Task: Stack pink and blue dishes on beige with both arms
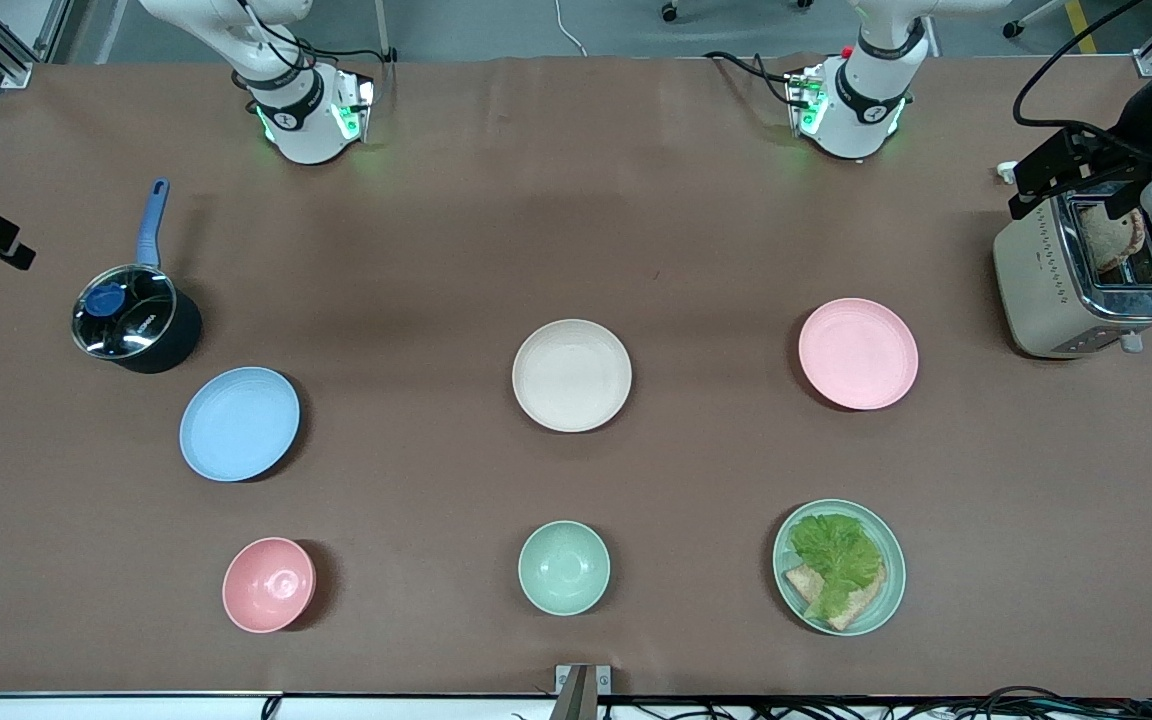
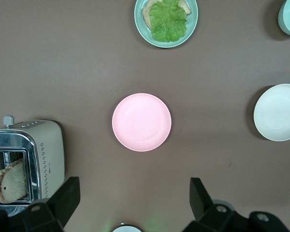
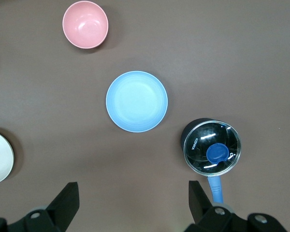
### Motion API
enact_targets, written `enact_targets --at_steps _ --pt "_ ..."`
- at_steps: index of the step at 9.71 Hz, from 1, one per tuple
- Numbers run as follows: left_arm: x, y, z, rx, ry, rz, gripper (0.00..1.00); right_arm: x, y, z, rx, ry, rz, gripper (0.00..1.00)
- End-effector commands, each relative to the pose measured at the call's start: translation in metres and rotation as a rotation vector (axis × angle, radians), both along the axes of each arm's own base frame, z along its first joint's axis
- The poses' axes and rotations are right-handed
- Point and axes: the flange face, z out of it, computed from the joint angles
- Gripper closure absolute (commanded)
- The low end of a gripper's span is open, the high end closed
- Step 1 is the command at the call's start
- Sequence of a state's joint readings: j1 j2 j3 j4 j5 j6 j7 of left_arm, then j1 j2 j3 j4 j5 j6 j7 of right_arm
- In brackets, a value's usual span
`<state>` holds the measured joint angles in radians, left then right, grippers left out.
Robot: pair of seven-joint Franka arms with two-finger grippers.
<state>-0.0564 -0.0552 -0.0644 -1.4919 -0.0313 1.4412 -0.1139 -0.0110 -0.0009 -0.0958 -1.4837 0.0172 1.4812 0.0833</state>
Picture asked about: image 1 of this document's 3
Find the beige chrome toaster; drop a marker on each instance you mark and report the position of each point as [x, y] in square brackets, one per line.
[1036, 290]

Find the blue plate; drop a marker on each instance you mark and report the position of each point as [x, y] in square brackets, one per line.
[239, 424]

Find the white toaster power plug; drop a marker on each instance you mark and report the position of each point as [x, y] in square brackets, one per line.
[1008, 173]

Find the pink plate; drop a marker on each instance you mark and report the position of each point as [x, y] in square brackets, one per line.
[858, 353]

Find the beige plate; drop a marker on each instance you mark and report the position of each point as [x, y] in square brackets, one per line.
[572, 375]

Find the pink bowl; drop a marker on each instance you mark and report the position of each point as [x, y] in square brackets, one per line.
[268, 585]

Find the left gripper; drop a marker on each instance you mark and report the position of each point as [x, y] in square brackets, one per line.
[1108, 156]

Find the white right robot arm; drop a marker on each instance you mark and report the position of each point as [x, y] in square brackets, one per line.
[301, 120]

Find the green lettuce leaf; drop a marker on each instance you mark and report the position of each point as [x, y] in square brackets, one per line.
[836, 555]

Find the green bowl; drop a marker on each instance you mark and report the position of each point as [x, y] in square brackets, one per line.
[564, 567]

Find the glass lid blue knob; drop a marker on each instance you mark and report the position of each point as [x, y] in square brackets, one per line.
[124, 312]

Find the aluminium post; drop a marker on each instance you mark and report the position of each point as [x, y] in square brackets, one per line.
[384, 30]

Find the toast slice in toaster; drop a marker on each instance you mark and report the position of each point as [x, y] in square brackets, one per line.
[1114, 240]

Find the brown bread slice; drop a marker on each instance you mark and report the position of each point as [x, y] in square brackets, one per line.
[861, 605]

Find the green plate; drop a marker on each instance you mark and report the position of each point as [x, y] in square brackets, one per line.
[891, 575]

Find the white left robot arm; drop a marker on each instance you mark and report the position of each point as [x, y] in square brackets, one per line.
[866, 100]

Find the black chair caster wheel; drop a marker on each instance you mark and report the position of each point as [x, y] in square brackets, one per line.
[671, 12]
[1013, 29]

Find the grey metal bracket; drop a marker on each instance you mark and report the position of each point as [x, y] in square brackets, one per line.
[581, 685]

